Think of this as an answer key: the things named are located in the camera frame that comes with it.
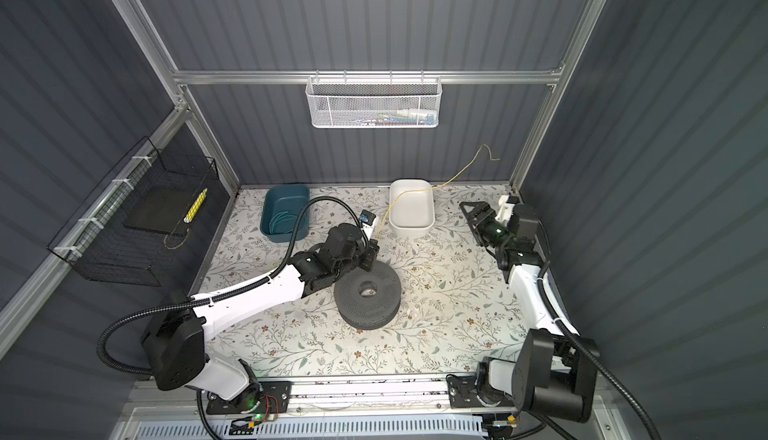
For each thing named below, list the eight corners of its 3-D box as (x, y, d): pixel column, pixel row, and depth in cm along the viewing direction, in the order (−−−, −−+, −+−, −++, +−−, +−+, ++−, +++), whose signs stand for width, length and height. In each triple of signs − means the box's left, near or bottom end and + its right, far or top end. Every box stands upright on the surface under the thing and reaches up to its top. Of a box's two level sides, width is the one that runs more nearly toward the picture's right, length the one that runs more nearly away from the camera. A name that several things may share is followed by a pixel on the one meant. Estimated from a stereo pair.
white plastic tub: (389, 237, 107) (389, 226, 102) (389, 189, 122) (389, 178, 118) (436, 237, 107) (438, 226, 102) (430, 189, 122) (432, 178, 117)
